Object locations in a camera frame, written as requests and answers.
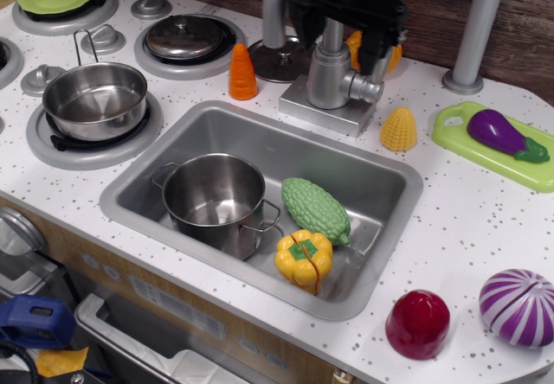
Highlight back grey stove burner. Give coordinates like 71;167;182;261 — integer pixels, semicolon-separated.
11;0;119;36

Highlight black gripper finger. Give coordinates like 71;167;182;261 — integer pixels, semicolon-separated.
358;28;405;74
287;0;325;48

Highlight middle grey stove burner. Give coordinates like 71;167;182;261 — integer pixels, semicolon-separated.
134;14;247;80

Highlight orange toy pumpkin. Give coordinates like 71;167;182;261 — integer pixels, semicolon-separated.
346;30;403;74

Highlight orange toy carrot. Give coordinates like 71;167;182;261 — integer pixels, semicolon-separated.
229;43;258;100

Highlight grey toy sink basin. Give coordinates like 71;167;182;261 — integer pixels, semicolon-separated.
100;100;423;321

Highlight green plastic cutting board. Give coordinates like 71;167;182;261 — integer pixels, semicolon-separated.
432;102;553;193

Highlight grey round side knob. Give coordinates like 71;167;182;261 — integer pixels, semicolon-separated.
1;207;47;257

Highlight blue clamp tool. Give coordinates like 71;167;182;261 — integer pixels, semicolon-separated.
1;294;76;349

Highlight steel pot with handles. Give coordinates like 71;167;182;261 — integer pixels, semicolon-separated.
151;153;281;260

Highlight yellow cloth piece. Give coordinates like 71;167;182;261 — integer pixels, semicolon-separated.
35;347;89;378

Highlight purple toy eggplant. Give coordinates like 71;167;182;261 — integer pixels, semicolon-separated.
467;109;550;163

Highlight left edge grey burner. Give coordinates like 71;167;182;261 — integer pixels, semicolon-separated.
0;37;24;89

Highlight grey stove burner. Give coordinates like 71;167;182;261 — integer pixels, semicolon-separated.
26;93;164;170
134;14;247;80
11;0;119;36

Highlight red toy apple half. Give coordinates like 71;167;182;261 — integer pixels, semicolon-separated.
385;290;450;361

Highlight grey stove knob front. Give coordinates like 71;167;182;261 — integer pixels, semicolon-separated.
21;64;66;97

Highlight grey support pole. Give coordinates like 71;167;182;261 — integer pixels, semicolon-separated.
442;0;501;95

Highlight steel pan with handle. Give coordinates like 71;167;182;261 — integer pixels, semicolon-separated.
42;55;148;142

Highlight green toy bitter gourd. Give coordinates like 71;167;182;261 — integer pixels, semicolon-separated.
281;177;351;246

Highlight grey stove knob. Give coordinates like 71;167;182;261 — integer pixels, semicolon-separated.
81;24;126;55
21;64;66;97
131;0;172;20

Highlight silver toy faucet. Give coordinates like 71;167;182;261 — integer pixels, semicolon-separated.
262;0;392;137

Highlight yellow toy corn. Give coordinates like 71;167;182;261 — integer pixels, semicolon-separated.
379;107;417;151

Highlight grey oven door handle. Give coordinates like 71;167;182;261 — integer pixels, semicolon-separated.
74;293;261;383

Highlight grey stove knob middle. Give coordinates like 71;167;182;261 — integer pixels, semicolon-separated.
81;24;126;55

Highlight grey stove knob back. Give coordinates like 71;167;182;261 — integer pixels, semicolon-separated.
131;0;172;20

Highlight steel pot lid on burner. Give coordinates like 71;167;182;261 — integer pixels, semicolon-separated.
145;15;223;61

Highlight front grey stove burner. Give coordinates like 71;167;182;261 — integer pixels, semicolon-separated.
26;93;164;170

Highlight flat steel lid on counter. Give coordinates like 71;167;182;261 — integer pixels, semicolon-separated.
248;35;315;83

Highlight yellow toy bell pepper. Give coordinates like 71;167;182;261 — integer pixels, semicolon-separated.
274;229;333;295

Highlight purple striped toy onion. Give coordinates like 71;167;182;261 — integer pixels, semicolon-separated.
479;269;553;349

